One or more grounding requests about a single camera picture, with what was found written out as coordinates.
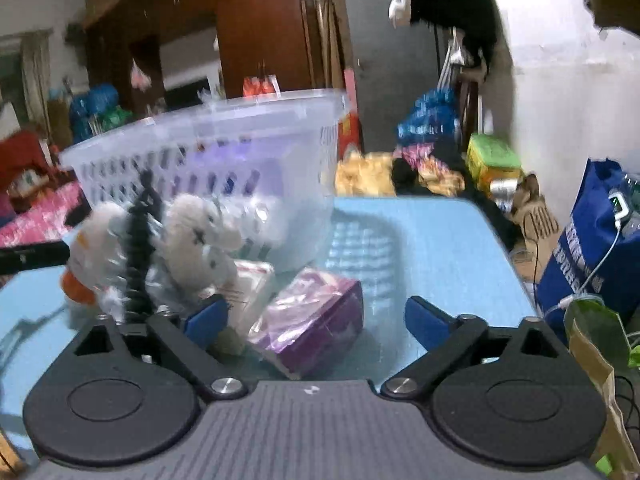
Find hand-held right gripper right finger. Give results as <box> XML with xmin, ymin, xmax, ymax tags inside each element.
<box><xmin>381</xmin><ymin>295</ymin><xmax>572</xmax><ymax>402</ymax></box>

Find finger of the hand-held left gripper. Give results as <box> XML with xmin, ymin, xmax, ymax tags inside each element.
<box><xmin>0</xmin><ymin>241</ymin><xmax>71</xmax><ymax>276</ymax></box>

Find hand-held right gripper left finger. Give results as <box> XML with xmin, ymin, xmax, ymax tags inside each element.
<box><xmin>74</xmin><ymin>293</ymin><xmax>249</xmax><ymax>402</ymax></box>

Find bagged white plush toy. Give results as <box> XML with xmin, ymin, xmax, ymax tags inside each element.
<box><xmin>61</xmin><ymin>194</ymin><xmax>247</xmax><ymax>313</ymax></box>

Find purple box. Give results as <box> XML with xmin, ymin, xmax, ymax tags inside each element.
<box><xmin>247</xmin><ymin>267</ymin><xmax>365</xmax><ymax>380</ymax></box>

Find white plastic basket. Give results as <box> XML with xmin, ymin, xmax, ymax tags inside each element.
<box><xmin>60</xmin><ymin>88</ymin><xmax>351</xmax><ymax>272</ymax></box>

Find pink blanket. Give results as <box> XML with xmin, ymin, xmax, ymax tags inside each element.
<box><xmin>0</xmin><ymin>181</ymin><xmax>92</xmax><ymax>249</ymax></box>

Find pink white packet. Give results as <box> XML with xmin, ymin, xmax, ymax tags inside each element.
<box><xmin>219</xmin><ymin>259</ymin><xmax>277</xmax><ymax>337</ymax></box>

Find black spiky clip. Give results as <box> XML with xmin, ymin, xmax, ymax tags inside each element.
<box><xmin>123</xmin><ymin>169</ymin><xmax>164</xmax><ymax>322</ymax></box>

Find silver metal can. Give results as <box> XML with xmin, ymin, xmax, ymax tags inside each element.
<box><xmin>489</xmin><ymin>177</ymin><xmax>524</xmax><ymax>207</ymax></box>

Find yellow cloth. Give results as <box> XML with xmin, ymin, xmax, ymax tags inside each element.
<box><xmin>334</xmin><ymin>152</ymin><xmax>397</xmax><ymax>197</ymax></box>

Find blue plastic bags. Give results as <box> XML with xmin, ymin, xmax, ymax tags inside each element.
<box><xmin>69</xmin><ymin>84</ymin><xmax>135</xmax><ymax>143</ymax></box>

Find green plant leaves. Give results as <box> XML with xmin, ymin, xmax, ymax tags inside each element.
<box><xmin>564</xmin><ymin>298</ymin><xmax>640</xmax><ymax>368</ymax></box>

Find blue shopping bag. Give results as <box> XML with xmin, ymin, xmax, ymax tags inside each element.
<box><xmin>534</xmin><ymin>158</ymin><xmax>640</xmax><ymax>347</ymax></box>

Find green yellow box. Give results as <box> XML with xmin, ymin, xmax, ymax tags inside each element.
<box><xmin>466</xmin><ymin>133</ymin><xmax>524</xmax><ymax>197</ymax></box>

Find red box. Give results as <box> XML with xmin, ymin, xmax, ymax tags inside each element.
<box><xmin>338</xmin><ymin>114</ymin><xmax>362</xmax><ymax>159</ymax></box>

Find brown paper bag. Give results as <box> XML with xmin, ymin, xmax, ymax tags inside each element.
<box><xmin>569</xmin><ymin>319</ymin><xmax>640</xmax><ymax>480</ymax></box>

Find blue printed plastic bag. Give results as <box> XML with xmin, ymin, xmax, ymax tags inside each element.
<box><xmin>397</xmin><ymin>88</ymin><xmax>464</xmax><ymax>147</ymax></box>

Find grey door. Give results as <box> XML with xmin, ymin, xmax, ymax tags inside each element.
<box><xmin>340</xmin><ymin>0</ymin><xmax>442</xmax><ymax>155</ymax></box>

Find brown wooden wardrobe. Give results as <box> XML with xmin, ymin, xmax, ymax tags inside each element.
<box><xmin>84</xmin><ymin>0</ymin><xmax>327</xmax><ymax>113</ymax></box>

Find black hanging garment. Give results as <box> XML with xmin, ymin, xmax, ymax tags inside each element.
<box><xmin>409</xmin><ymin>0</ymin><xmax>502</xmax><ymax>72</ymax></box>

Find white charger cable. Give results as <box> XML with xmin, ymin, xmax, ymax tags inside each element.
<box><xmin>544</xmin><ymin>195</ymin><xmax>637</xmax><ymax>318</ymax></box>

